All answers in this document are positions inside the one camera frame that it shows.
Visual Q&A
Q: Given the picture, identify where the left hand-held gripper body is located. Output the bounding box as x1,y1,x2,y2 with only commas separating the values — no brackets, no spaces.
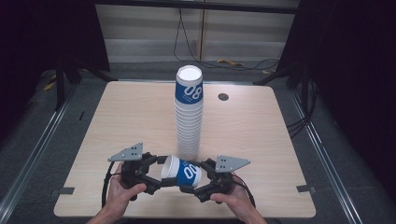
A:
107,142,163,196

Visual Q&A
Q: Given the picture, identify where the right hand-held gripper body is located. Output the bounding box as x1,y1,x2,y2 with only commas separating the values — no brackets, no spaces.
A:
193,154,251,203

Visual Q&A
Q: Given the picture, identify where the single blue label paper cup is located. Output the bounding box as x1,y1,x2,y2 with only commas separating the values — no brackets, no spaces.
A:
160,154,203,188

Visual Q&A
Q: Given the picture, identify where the stack of white paper cups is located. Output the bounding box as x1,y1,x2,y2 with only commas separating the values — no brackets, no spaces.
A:
174,64,205,162

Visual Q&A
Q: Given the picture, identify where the person's right hand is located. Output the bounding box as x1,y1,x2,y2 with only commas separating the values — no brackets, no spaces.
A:
209,180,250,217

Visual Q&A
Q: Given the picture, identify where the person's left hand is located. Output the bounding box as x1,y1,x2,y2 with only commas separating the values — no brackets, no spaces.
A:
105,161,148,213

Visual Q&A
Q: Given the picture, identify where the yellow scrap on floor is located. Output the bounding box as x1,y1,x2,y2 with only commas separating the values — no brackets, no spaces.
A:
216,58,246,67

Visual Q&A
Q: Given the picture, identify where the black stand leg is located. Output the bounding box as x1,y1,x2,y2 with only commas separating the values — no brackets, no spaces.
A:
53,59,67,112
253,63,297,87

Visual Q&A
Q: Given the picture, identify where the black horizontal bar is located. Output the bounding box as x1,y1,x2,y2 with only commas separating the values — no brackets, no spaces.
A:
93,0,301,15

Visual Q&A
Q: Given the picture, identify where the black curtain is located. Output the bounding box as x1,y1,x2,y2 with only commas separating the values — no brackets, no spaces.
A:
0,0,111,134
276,0,396,195

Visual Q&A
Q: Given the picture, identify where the right hand-held gripper black cable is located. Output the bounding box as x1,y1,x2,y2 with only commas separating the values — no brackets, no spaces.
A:
232,173,257,209

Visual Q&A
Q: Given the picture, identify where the hand-held gripper black cable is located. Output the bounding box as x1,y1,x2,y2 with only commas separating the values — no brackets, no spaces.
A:
101,161,117,209
232,173,257,209

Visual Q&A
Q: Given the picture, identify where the left hand-held gripper black cable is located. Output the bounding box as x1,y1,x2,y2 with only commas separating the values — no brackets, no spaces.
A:
101,161,117,209

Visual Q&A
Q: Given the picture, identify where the bundle of black cables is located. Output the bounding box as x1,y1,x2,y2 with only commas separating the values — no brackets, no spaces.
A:
285,77,319,139

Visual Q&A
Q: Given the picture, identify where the metal floor rail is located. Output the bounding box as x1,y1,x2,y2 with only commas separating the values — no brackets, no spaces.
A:
289,89,364,224
0,90,76,217

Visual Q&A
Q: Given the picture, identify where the long black floor cable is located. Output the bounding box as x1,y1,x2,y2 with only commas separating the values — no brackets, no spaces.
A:
173,7,280,72

